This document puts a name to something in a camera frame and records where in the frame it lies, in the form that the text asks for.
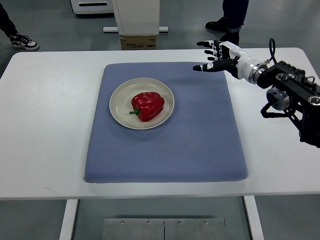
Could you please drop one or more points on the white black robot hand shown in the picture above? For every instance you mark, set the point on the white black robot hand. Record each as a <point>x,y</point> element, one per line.
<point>226,56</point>

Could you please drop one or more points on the red bell pepper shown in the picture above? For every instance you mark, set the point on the red bell pepper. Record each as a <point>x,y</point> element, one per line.
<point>147,105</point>

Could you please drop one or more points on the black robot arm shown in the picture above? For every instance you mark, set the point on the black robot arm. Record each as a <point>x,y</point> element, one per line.
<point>290,94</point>

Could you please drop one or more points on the cream round plate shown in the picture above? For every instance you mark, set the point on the cream round plate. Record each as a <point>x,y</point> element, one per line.
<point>120,103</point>

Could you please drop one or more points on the person in jeans black boots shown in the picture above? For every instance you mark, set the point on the person in jeans black boots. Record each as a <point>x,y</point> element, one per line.
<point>234,14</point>

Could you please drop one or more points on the blue quilted mat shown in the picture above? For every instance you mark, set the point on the blue quilted mat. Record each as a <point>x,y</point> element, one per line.
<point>199,142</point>

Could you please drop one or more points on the brown cardboard box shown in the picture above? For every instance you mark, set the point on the brown cardboard box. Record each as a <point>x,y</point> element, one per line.
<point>138,42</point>

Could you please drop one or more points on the white machine column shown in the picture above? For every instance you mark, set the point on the white machine column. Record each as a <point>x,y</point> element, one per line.
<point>136,18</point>

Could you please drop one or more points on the white cabinet with slot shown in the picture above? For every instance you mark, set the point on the white cabinet with slot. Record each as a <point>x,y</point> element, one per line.
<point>90,7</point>

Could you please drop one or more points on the person in black left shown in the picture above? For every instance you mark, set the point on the person in black left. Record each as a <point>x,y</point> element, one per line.
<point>17,40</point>

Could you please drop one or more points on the white table frame leg right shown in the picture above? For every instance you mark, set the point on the white table frame leg right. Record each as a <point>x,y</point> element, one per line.
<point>253,218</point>

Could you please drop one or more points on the white table frame leg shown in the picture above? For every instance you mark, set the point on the white table frame leg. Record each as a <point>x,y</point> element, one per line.
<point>68,222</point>
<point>253,218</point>

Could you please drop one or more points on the white table frame leg left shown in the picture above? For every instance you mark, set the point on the white table frame leg left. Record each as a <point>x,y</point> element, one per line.
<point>68,222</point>

